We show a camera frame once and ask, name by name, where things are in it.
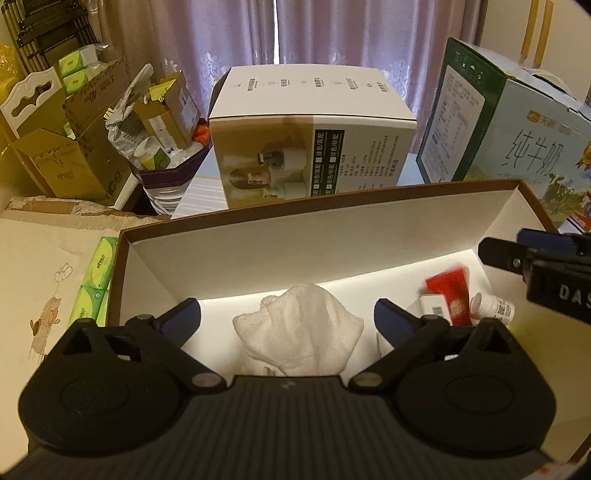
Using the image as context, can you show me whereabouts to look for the carton with white handle cutout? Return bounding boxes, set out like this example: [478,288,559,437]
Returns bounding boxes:
[0,68,122,202]

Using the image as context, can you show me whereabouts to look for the red tube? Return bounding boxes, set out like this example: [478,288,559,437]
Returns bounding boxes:
[424,265,472,326]

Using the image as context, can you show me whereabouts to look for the green tissue packs in carton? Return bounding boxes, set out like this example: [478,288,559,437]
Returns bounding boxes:
[58,45,101,94]

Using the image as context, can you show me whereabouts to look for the green tissue packs bundle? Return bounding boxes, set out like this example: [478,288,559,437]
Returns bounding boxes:
[68,236,119,325]

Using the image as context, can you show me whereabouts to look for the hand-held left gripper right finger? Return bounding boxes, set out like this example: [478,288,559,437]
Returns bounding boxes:
[347,298,522,394]

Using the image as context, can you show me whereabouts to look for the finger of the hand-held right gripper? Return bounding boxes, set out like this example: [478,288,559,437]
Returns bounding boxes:
[477,237,539,283]
[516,228,591,263]

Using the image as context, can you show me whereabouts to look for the white towel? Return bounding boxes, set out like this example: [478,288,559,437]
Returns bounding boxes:
[232,283,365,377]

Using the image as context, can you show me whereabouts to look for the light blue milk carton box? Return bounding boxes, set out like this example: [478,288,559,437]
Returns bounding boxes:
[416,37,591,232]

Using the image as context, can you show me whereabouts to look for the yellow wooden slats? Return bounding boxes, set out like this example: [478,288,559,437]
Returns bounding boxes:
[518,0,556,71]

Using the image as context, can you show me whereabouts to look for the white appliance box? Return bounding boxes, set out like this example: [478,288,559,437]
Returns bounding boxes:
[207,65,419,211]

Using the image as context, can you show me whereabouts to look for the purple waste bin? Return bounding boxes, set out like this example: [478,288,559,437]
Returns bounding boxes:
[130,142,214,219]

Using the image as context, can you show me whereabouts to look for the yellow plastic bag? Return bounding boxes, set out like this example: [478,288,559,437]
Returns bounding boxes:
[0,43,25,108]

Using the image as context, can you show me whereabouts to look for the purple curtain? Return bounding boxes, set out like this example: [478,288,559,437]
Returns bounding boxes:
[93,0,489,154]

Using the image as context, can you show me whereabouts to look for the white medicine box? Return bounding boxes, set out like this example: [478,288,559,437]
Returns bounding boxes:
[414,294,452,322]

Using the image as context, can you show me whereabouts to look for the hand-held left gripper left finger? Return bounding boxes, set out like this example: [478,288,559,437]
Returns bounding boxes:
[60,298,227,394]

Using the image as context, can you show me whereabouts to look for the small white bottle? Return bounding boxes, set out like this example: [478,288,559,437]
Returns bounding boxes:
[469,292,515,325]

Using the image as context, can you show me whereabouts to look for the small open cardboard box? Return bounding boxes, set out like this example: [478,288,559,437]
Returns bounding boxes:
[133,71,202,149]

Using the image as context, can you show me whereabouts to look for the printed cream blanket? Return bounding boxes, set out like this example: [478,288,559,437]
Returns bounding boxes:
[0,195,168,366]

